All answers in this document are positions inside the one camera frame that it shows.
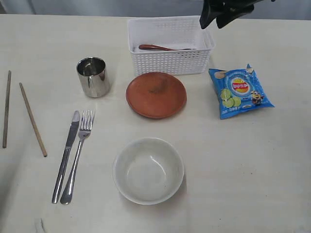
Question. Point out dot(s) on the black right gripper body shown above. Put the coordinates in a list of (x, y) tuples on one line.
[(224, 4)]

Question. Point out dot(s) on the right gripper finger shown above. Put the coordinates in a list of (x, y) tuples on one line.
[(211, 9), (230, 14)]

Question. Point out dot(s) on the white perforated plastic basket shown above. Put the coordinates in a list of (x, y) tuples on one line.
[(182, 32)]

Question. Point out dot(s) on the brown wooden spoon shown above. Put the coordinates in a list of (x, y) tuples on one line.
[(155, 47)]

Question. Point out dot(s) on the blue chips bag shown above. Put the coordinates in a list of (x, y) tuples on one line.
[(238, 91)]

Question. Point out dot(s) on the brown round plate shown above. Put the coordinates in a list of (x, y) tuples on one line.
[(156, 95)]

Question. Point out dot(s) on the silver foil packet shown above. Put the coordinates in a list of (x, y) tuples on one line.
[(92, 76)]

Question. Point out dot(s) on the silver fork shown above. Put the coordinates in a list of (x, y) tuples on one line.
[(84, 132)]

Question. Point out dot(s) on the white speckled bowl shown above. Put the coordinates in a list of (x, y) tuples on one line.
[(148, 171)]

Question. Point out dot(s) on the silver table knife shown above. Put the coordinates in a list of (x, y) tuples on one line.
[(62, 169)]

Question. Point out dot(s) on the wooden chopstick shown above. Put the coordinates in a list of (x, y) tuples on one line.
[(36, 131), (6, 113)]

